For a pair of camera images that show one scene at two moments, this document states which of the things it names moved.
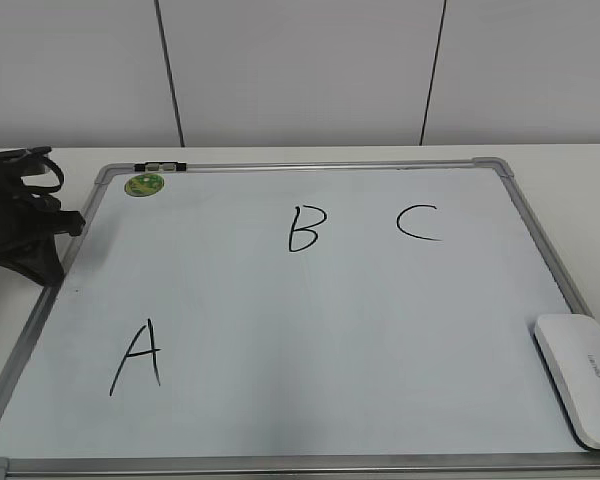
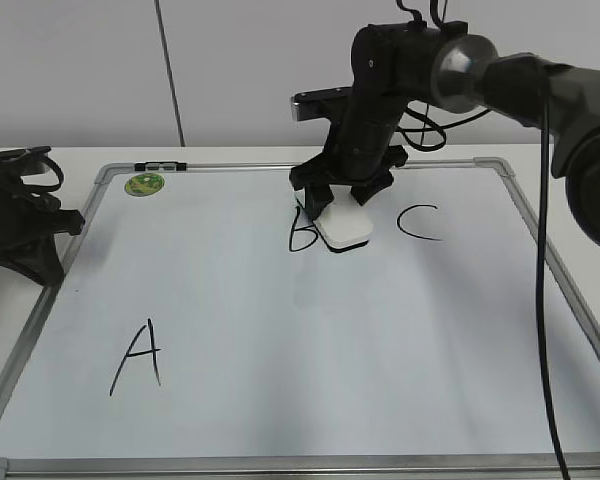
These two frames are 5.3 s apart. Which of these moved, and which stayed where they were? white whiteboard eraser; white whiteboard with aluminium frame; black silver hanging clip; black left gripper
Moved: white whiteboard eraser
Stayed: black left gripper; white whiteboard with aluminium frame; black silver hanging clip
